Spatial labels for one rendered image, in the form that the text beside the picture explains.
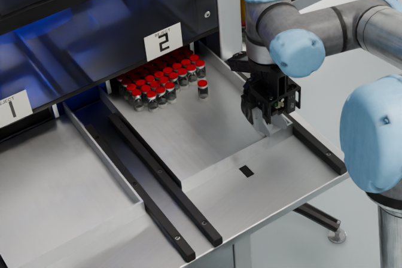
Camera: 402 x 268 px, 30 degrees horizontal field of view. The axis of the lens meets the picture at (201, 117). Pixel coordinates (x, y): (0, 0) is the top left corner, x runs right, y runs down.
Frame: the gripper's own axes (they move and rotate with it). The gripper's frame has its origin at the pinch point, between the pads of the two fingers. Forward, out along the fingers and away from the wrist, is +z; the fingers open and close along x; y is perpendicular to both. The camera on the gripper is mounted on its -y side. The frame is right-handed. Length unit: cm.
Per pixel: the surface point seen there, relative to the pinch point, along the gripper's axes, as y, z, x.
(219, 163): 1.9, 0.9, -11.4
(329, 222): -24, 84, 42
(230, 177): 3.8, 3.9, -10.6
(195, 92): -20.9, 3.7, -2.6
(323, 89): -81, 92, 87
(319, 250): -22, 92, 37
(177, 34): -23.9, -10.4, -3.6
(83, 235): 1.9, 1.2, -40.3
